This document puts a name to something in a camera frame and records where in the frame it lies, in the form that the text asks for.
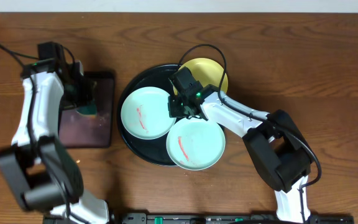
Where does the green sponge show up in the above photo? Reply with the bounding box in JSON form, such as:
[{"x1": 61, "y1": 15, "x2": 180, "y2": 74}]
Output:
[{"x1": 76, "y1": 104, "x2": 98, "y2": 117}]

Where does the light green plate front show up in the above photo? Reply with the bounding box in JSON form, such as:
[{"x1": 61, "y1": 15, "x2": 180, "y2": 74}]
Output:
[{"x1": 166, "y1": 118, "x2": 226, "y2": 171}]

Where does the light green plate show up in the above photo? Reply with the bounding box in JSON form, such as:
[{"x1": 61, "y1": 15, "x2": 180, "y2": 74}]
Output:
[
  {"x1": 166, "y1": 118, "x2": 226, "y2": 171},
  {"x1": 121, "y1": 86, "x2": 177, "y2": 140}
]

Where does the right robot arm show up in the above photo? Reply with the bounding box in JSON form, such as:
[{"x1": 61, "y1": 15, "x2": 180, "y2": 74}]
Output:
[{"x1": 168, "y1": 67, "x2": 315, "y2": 223}]

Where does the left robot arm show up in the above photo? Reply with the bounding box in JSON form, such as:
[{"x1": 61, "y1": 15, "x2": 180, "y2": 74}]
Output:
[{"x1": 0, "y1": 42, "x2": 111, "y2": 223}]

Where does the rectangular black tray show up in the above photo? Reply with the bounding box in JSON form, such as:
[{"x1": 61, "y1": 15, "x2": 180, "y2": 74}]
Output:
[{"x1": 58, "y1": 71, "x2": 115, "y2": 148}]

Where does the round black tray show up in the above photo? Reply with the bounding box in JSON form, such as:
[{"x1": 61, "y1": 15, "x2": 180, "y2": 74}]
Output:
[{"x1": 117, "y1": 64, "x2": 178, "y2": 166}]

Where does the yellow plate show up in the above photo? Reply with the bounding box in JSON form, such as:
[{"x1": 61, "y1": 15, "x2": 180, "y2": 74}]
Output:
[{"x1": 179, "y1": 58, "x2": 223, "y2": 87}]

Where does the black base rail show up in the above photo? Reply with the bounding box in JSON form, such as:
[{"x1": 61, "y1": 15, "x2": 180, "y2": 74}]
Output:
[{"x1": 44, "y1": 212, "x2": 356, "y2": 224}]

